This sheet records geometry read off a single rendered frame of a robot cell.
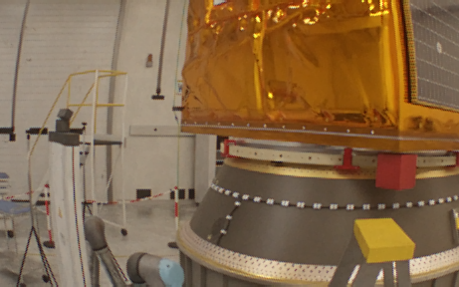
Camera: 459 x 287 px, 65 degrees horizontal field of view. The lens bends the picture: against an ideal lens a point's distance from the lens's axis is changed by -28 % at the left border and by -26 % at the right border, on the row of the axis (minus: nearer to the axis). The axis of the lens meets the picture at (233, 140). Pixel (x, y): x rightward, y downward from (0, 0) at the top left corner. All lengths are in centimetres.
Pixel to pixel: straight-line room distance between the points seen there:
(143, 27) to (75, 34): 179
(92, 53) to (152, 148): 269
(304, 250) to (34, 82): 801
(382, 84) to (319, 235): 73
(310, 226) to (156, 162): 832
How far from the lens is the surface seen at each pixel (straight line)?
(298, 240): 200
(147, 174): 1012
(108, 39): 976
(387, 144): 170
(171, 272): 153
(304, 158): 208
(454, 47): 211
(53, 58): 945
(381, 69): 168
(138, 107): 996
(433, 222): 213
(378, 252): 117
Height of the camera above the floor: 183
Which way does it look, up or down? 2 degrees down
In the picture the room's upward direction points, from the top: 2 degrees clockwise
